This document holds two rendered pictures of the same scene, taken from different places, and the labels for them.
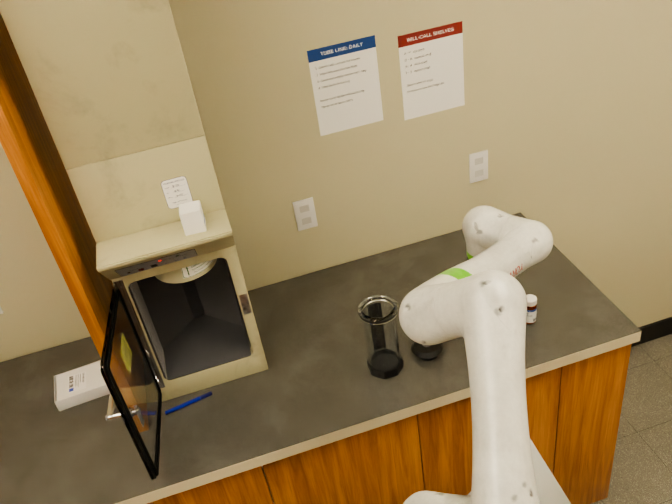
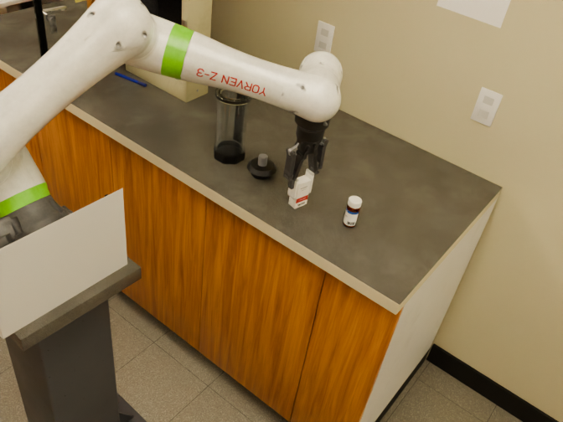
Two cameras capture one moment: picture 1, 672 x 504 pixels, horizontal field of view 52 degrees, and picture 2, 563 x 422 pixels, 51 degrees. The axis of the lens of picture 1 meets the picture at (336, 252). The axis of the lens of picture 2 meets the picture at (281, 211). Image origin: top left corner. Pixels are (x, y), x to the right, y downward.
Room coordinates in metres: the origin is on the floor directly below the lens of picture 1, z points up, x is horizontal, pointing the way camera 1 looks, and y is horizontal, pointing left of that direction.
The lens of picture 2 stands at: (0.43, -1.28, 2.00)
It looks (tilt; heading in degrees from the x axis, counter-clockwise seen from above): 39 degrees down; 43
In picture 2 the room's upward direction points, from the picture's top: 9 degrees clockwise
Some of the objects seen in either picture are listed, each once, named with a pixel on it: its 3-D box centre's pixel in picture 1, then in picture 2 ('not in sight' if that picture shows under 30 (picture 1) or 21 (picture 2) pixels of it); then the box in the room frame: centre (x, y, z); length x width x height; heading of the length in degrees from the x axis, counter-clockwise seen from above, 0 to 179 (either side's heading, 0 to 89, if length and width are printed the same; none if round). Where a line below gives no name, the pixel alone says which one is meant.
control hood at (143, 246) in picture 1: (168, 253); not in sight; (1.40, 0.40, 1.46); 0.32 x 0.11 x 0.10; 101
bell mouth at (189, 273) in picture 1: (182, 255); not in sight; (1.56, 0.41, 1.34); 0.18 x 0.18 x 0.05
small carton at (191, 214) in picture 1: (192, 217); not in sight; (1.41, 0.32, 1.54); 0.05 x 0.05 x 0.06; 6
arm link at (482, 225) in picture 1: (486, 232); (319, 80); (1.44, -0.39, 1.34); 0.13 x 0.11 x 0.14; 43
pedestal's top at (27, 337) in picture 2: not in sight; (46, 270); (0.76, -0.23, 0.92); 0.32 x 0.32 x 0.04; 8
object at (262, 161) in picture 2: (426, 344); (262, 164); (1.44, -0.21, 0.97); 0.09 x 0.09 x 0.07
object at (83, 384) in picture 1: (83, 384); not in sight; (1.53, 0.82, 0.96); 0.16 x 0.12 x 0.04; 105
